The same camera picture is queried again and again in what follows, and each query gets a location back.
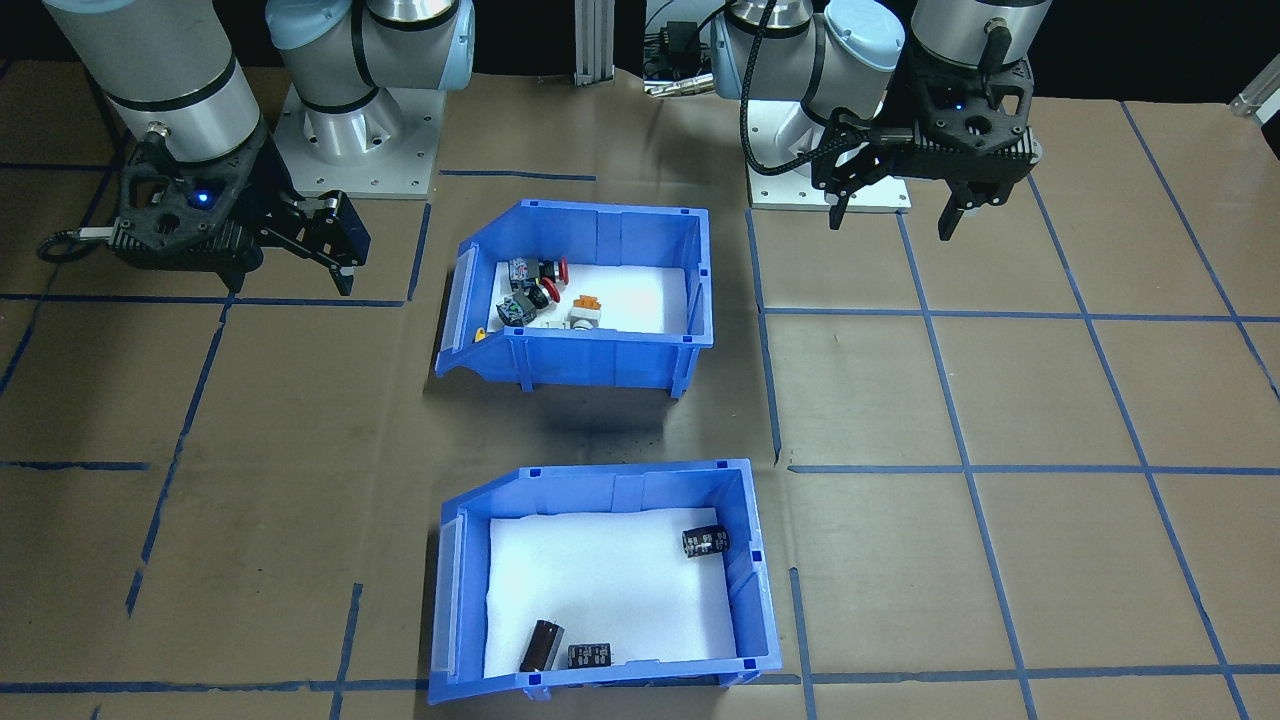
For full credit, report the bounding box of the blue button storage bin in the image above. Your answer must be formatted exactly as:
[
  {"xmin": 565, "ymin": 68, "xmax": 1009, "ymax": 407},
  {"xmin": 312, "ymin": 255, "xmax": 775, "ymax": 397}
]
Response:
[{"xmin": 434, "ymin": 199, "xmax": 715, "ymax": 399}]

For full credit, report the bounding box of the blue capacitor storage bin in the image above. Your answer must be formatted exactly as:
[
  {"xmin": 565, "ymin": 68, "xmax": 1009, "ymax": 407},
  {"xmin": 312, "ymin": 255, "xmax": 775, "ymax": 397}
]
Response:
[{"xmin": 427, "ymin": 459, "xmax": 782, "ymax": 706}]

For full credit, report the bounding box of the red mushroom push button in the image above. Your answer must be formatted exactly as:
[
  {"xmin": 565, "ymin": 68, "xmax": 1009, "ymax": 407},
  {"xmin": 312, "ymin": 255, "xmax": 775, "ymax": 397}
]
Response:
[
  {"xmin": 497, "ymin": 280, "xmax": 562, "ymax": 328},
  {"xmin": 508, "ymin": 256, "xmax": 572, "ymax": 289}
]

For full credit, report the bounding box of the black power adapter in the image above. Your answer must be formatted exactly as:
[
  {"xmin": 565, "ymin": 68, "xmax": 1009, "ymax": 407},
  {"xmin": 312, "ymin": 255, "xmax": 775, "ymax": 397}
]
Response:
[{"xmin": 658, "ymin": 20, "xmax": 703, "ymax": 65}]

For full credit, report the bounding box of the aluminium bar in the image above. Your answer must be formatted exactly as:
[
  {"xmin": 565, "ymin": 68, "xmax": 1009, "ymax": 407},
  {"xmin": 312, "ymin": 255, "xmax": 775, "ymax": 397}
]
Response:
[{"xmin": 1228, "ymin": 84, "xmax": 1280, "ymax": 127}]

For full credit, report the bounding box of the long dark capacitor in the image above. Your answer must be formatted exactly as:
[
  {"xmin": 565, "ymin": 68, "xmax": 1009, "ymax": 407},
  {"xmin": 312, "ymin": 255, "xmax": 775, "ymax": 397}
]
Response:
[{"xmin": 518, "ymin": 618, "xmax": 565, "ymax": 674}]

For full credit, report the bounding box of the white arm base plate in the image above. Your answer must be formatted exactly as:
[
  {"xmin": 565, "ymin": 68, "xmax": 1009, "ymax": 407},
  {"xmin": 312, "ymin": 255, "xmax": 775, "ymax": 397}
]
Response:
[
  {"xmin": 748, "ymin": 150, "xmax": 913, "ymax": 214},
  {"xmin": 273, "ymin": 85, "xmax": 447, "ymax": 202}
]

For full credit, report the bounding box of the black ribbed wrist camera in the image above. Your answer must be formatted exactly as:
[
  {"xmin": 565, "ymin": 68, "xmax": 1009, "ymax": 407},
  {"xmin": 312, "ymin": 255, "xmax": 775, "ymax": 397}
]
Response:
[
  {"xmin": 105, "ymin": 216, "xmax": 263, "ymax": 273},
  {"xmin": 893, "ymin": 128, "xmax": 1041, "ymax": 173}
]

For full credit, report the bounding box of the black cable with silver plug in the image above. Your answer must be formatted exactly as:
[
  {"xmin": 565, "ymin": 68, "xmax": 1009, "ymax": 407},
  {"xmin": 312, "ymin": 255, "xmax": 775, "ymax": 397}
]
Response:
[{"xmin": 37, "ymin": 228, "xmax": 119, "ymax": 264}]

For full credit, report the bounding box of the black braided cable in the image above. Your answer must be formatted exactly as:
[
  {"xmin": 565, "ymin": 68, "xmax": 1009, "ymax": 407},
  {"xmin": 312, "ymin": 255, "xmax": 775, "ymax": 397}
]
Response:
[{"xmin": 738, "ymin": 0, "xmax": 906, "ymax": 179}]

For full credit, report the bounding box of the aluminium frame profile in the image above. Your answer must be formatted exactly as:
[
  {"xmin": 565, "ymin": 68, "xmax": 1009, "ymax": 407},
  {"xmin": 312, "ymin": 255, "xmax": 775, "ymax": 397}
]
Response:
[{"xmin": 572, "ymin": 0, "xmax": 618, "ymax": 88}]

